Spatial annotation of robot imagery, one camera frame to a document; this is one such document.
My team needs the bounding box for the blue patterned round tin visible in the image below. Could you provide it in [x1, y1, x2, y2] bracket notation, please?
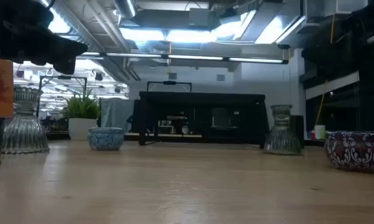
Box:
[87, 126, 125, 151]

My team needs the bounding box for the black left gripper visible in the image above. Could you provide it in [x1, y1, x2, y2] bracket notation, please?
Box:
[0, 0, 88, 75]

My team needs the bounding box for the silver candle jar orange label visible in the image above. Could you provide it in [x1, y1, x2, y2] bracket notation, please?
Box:
[0, 57, 15, 166]

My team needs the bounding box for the black aluminium table frame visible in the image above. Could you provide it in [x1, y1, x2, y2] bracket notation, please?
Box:
[46, 130, 327, 147]

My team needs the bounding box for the green plant in white pot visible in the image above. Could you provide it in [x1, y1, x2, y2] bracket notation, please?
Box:
[62, 88, 102, 141]

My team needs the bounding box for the black frame with handle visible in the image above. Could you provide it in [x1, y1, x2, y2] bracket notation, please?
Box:
[147, 80, 193, 93]

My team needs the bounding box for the grey fabric cover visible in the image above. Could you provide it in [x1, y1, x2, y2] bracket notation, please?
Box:
[100, 98, 135, 135]

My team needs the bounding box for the silver ventilation duct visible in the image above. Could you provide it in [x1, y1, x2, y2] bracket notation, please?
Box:
[113, 0, 138, 19]

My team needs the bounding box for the LED light bar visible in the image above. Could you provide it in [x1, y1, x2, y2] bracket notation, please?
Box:
[80, 51, 289, 65]

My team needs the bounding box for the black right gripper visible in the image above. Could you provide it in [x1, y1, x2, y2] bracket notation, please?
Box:
[301, 2, 374, 78]

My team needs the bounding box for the purple patterned round tin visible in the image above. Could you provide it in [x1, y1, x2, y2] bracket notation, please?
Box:
[325, 130, 374, 174]

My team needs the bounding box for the black mesh metal shelf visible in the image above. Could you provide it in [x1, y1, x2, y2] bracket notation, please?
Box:
[139, 91, 270, 149]

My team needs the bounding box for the black metal frame stand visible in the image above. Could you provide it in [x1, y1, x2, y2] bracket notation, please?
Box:
[37, 75, 88, 125]

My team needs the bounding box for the white roll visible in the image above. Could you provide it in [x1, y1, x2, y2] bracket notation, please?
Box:
[314, 124, 327, 141]

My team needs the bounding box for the yellow hanging cable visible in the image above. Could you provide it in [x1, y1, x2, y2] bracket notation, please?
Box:
[316, 14, 336, 127]

